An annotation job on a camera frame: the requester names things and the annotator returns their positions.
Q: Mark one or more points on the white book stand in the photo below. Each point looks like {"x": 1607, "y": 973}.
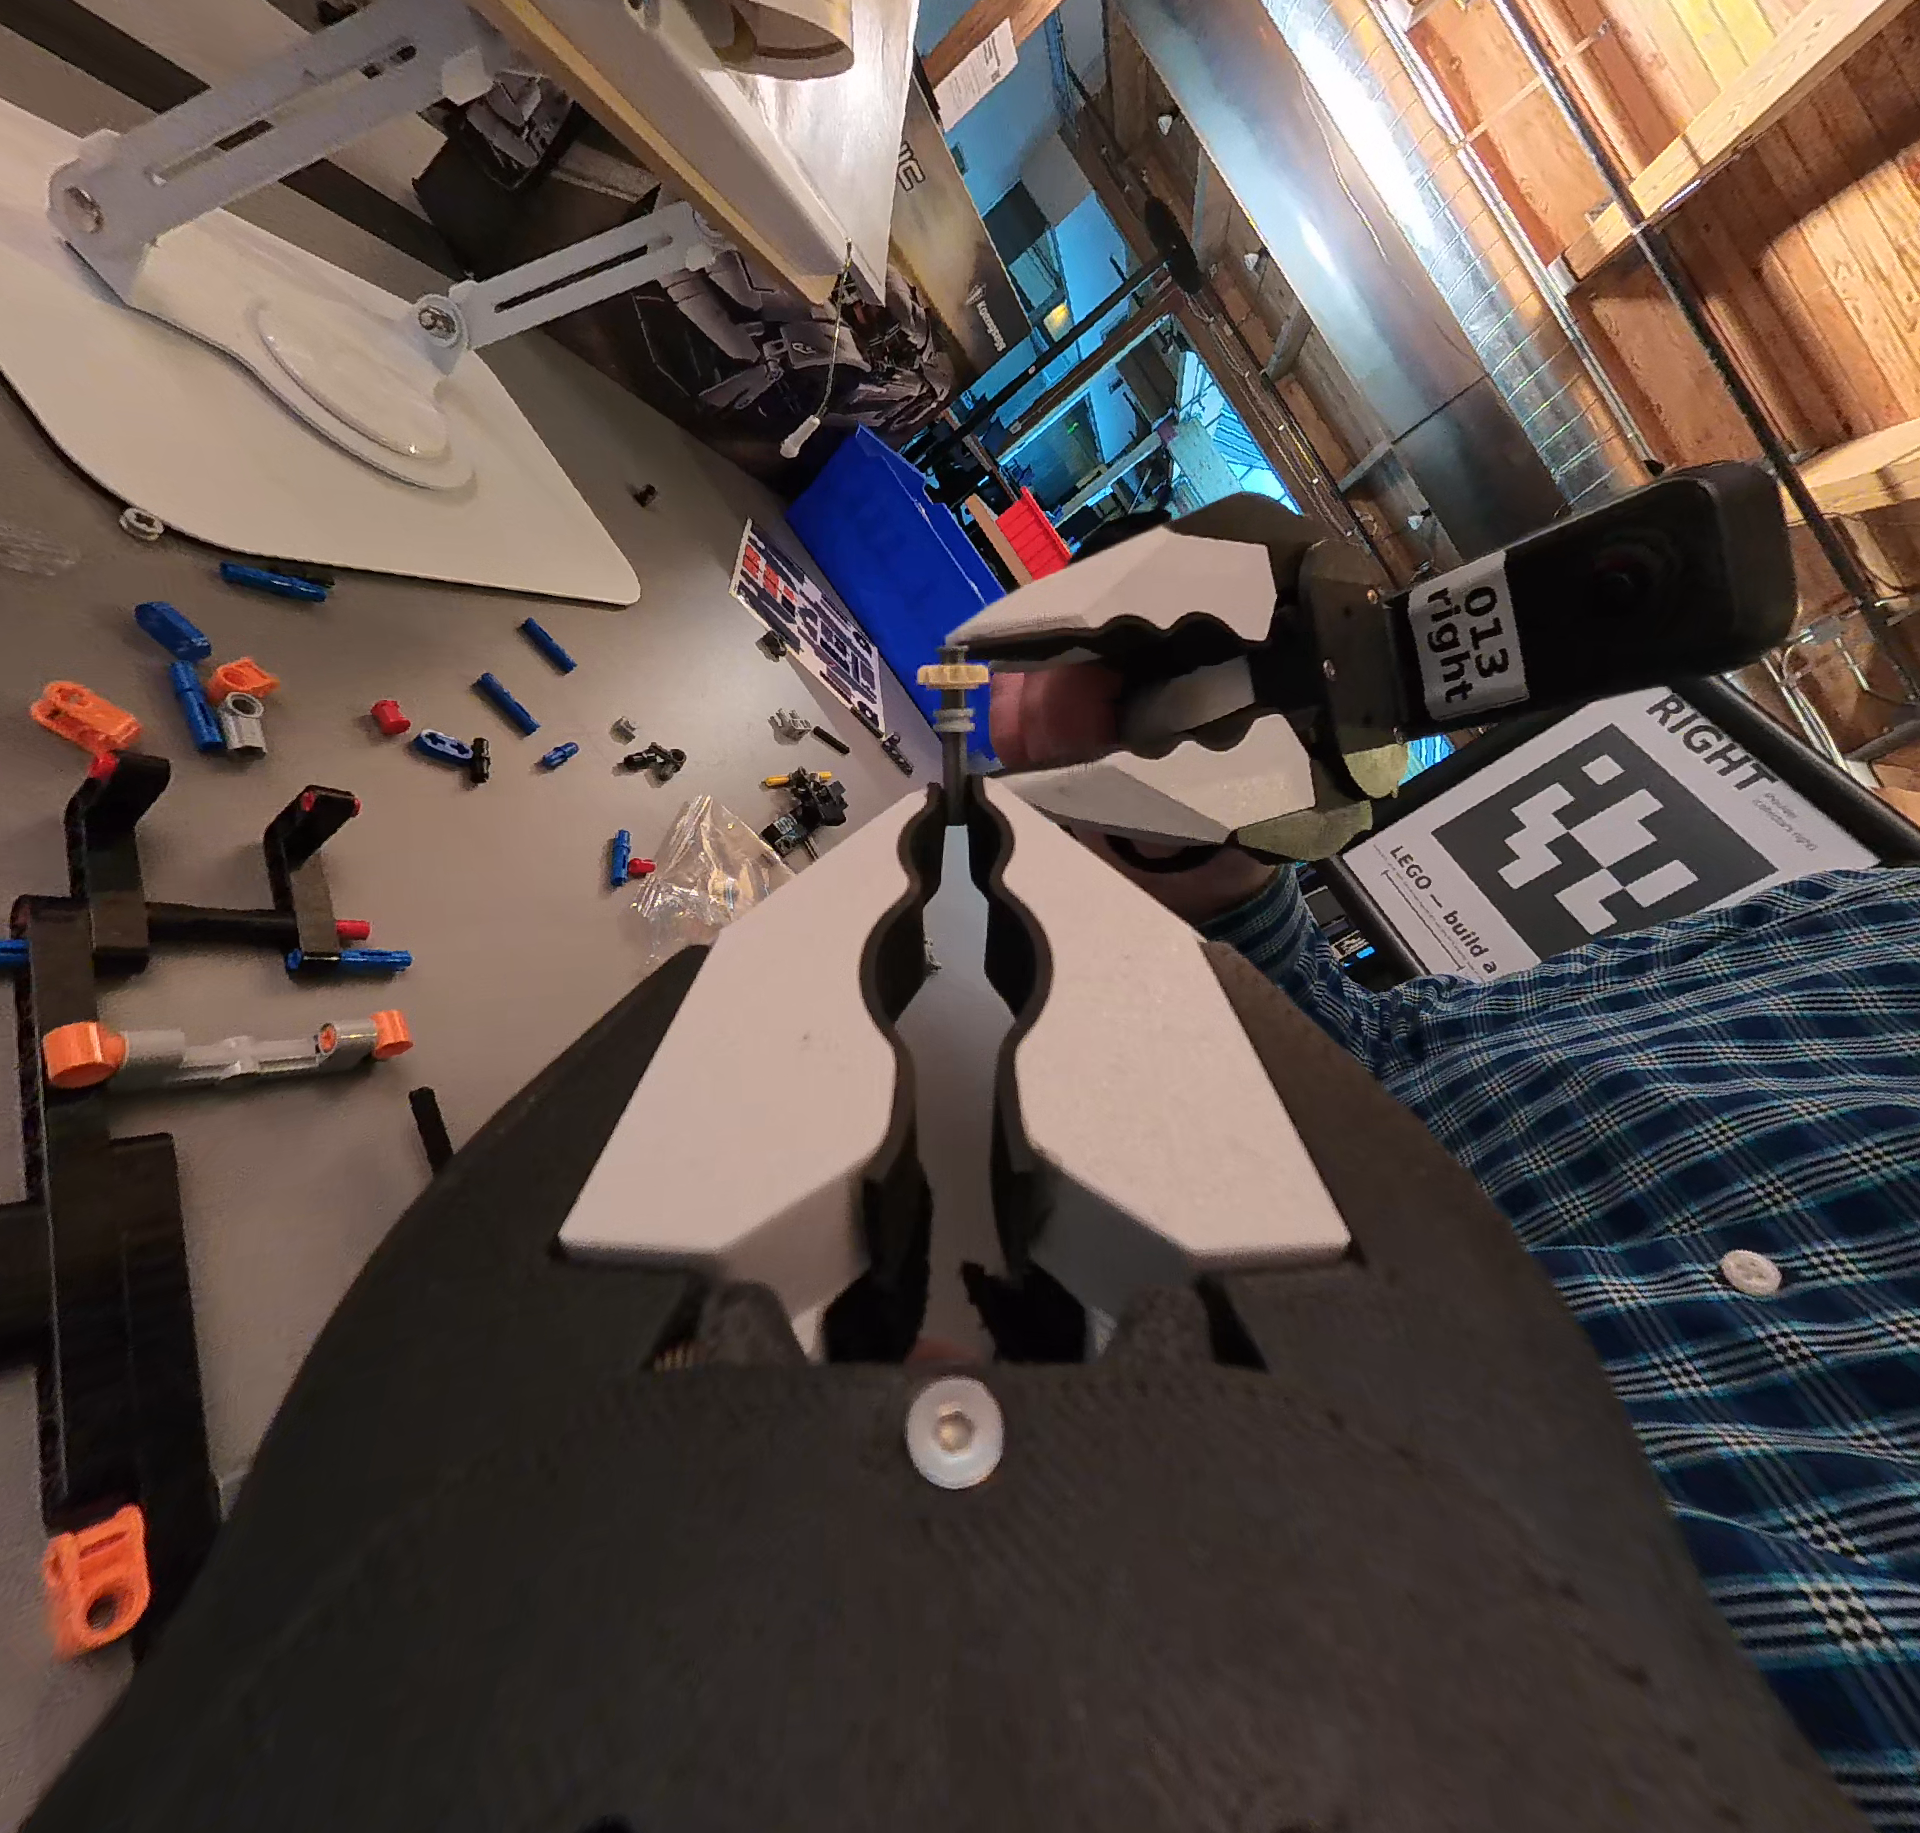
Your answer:
{"x": 300, "y": 364}

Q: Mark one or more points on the orange lego connector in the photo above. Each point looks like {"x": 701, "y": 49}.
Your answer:
{"x": 241, "y": 679}
{"x": 83, "y": 715}

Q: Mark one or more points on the scattered blue lego pins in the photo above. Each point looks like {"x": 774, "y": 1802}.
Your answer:
{"x": 270, "y": 582}

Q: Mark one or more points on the grey lego actuator orange ends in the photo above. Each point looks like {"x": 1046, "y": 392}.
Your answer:
{"x": 225, "y": 1056}

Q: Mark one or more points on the blue plastic bin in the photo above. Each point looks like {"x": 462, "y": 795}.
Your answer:
{"x": 885, "y": 544}

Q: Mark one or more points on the red plastic bin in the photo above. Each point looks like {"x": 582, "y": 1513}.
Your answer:
{"x": 1035, "y": 535}

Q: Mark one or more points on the lego sticker sheet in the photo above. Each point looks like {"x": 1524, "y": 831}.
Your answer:
{"x": 810, "y": 618}

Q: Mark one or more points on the person's torso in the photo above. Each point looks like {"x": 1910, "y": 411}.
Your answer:
{"x": 1725, "y": 1113}

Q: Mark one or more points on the black lego frame assembly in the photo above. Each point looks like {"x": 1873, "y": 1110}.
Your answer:
{"x": 120, "y": 1338}

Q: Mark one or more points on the clear plastic bag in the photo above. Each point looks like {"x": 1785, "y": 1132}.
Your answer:
{"x": 705, "y": 873}

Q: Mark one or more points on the tan lego gear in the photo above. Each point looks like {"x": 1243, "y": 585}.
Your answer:
{"x": 947, "y": 679}

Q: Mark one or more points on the blue lego liftarm black pin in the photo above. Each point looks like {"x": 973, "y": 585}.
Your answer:
{"x": 443, "y": 746}

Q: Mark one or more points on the small yellow axle lego assembly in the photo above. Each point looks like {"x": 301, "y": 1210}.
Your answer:
{"x": 810, "y": 805}

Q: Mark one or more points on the framed marker sign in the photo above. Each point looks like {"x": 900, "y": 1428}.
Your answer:
{"x": 1635, "y": 828}

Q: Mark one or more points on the person's right hand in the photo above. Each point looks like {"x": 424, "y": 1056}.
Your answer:
{"x": 1065, "y": 715}

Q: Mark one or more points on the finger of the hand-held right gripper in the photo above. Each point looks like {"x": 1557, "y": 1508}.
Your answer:
{"x": 1200, "y": 783}
{"x": 1139, "y": 580}

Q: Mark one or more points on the dark printed lego box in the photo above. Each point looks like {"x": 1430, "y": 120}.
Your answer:
{"x": 720, "y": 348}

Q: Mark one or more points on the black lego pin connector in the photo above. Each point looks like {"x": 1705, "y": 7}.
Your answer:
{"x": 660, "y": 760}

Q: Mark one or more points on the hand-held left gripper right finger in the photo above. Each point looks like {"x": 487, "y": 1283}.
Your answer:
{"x": 1184, "y": 1113}

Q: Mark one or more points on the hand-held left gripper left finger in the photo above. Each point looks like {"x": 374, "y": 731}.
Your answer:
{"x": 750, "y": 1098}

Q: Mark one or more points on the red lego bush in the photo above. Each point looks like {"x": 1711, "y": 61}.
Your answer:
{"x": 390, "y": 715}

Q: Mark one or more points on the person's right forearm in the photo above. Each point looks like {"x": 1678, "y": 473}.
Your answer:
{"x": 1319, "y": 963}

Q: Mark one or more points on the grey lego axle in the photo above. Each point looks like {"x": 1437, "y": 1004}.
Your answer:
{"x": 956, "y": 760}

